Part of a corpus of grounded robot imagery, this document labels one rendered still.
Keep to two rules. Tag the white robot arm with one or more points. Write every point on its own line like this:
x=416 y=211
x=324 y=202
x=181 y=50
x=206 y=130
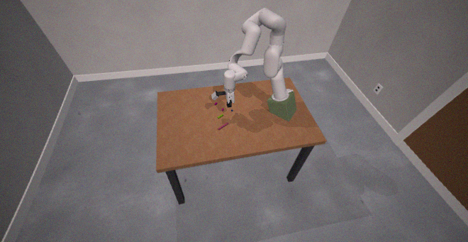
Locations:
x=273 y=65

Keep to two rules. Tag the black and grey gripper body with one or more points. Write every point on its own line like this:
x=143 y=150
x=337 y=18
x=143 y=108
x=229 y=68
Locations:
x=230 y=96

